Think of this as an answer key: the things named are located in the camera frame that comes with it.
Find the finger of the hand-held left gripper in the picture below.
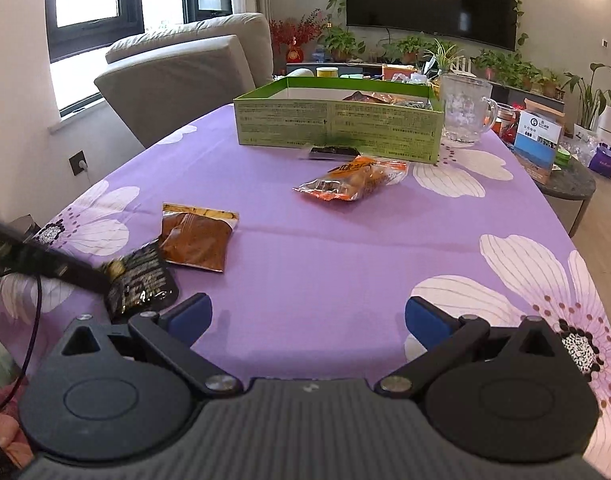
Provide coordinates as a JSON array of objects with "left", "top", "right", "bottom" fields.
[{"left": 36, "top": 247, "right": 111, "bottom": 294}]

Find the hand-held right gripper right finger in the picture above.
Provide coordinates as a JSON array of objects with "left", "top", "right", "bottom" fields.
[{"left": 374, "top": 296, "right": 571, "bottom": 396}]

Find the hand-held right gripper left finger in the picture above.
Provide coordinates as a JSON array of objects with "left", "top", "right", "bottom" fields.
[{"left": 48, "top": 292, "right": 244, "bottom": 396}]

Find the black snack packet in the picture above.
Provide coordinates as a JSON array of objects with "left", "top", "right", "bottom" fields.
[{"left": 103, "top": 240, "right": 179, "bottom": 323}]

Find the green cardboard box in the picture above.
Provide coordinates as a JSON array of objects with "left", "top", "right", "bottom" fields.
[{"left": 233, "top": 76, "right": 445, "bottom": 164}]

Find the brown snack packet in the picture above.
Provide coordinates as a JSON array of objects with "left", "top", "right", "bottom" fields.
[{"left": 158, "top": 202, "right": 240, "bottom": 273}]

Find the purple floral tablecloth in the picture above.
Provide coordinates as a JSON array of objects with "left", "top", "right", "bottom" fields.
[{"left": 0, "top": 102, "right": 611, "bottom": 480}]

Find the orange clear snack packet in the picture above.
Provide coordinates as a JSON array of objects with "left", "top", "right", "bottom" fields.
[{"left": 293, "top": 155, "right": 410, "bottom": 202}]

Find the small black flat packet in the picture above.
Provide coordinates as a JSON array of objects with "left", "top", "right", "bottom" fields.
[{"left": 300, "top": 142, "right": 361, "bottom": 161}]

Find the dark round side table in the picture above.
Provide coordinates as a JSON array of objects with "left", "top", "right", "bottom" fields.
[{"left": 533, "top": 157, "right": 597, "bottom": 238}]

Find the blue white carton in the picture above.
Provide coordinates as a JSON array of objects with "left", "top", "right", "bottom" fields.
[{"left": 513, "top": 100, "right": 566, "bottom": 184}]

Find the glass pitcher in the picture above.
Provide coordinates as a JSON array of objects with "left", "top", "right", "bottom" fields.
[{"left": 439, "top": 74, "right": 499, "bottom": 147}]

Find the small glass cup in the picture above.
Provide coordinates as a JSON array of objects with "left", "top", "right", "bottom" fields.
[{"left": 494, "top": 102, "right": 519, "bottom": 140}]

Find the beige sofa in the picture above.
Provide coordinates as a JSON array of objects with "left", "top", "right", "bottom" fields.
[{"left": 94, "top": 12, "right": 274, "bottom": 148}]

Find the purple paper bag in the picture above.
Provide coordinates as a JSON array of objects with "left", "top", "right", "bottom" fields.
[{"left": 589, "top": 141, "right": 611, "bottom": 179}]

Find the spider plant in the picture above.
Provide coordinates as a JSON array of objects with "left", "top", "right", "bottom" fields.
[{"left": 420, "top": 40, "right": 466, "bottom": 78}]

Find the row of green potted plants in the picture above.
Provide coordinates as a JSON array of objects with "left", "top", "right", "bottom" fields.
[{"left": 473, "top": 49, "right": 566, "bottom": 98}]

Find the green potted plant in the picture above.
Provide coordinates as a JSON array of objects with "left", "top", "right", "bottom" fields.
[
  {"left": 385, "top": 35, "right": 436, "bottom": 65},
  {"left": 318, "top": 22, "right": 366, "bottom": 63}
]

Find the peace lily in white pot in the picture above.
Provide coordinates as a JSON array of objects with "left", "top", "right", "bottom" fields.
[{"left": 565, "top": 62, "right": 611, "bottom": 136}]

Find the red flower arrangement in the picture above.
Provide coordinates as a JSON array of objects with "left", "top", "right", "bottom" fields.
[{"left": 270, "top": 9, "right": 331, "bottom": 63}]

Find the black television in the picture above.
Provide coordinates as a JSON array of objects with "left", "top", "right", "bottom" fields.
[{"left": 345, "top": 0, "right": 519, "bottom": 52}]

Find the black cable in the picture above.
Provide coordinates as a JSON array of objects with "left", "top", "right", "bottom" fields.
[{"left": 0, "top": 270, "right": 44, "bottom": 411}]

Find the wall socket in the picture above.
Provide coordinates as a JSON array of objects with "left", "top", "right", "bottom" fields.
[{"left": 70, "top": 149, "right": 91, "bottom": 177}]

